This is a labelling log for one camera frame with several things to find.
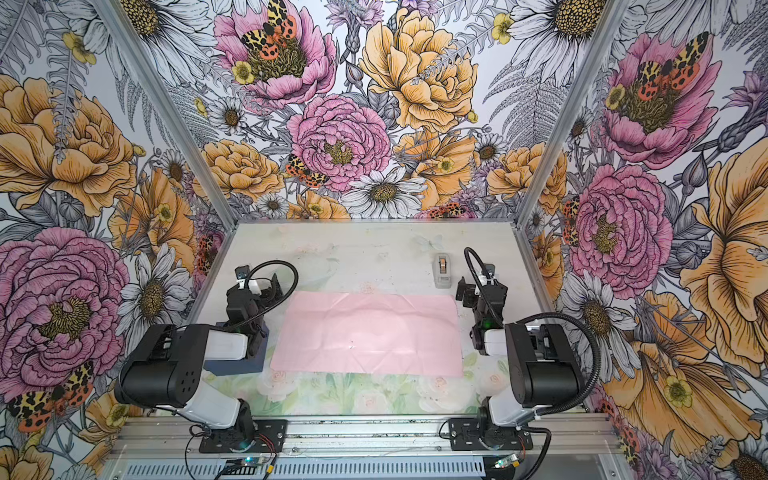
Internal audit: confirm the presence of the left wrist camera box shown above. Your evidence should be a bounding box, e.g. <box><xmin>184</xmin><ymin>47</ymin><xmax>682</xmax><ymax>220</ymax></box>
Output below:
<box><xmin>235</xmin><ymin>265</ymin><xmax>255</xmax><ymax>289</ymax></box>

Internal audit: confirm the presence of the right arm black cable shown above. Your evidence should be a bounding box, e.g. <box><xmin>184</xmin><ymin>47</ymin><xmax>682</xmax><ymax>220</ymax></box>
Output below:
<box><xmin>463</xmin><ymin>247</ymin><xmax>603</xmax><ymax>417</ymax></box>

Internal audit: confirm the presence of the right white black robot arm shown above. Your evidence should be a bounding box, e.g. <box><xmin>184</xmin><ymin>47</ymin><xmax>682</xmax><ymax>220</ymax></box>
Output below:
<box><xmin>448</xmin><ymin>280</ymin><xmax>586</xmax><ymax>451</ymax></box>

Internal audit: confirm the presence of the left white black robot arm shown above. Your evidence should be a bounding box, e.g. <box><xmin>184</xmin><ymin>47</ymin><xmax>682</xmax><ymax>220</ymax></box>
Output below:
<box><xmin>115</xmin><ymin>276</ymin><xmax>286</xmax><ymax>454</ymax></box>

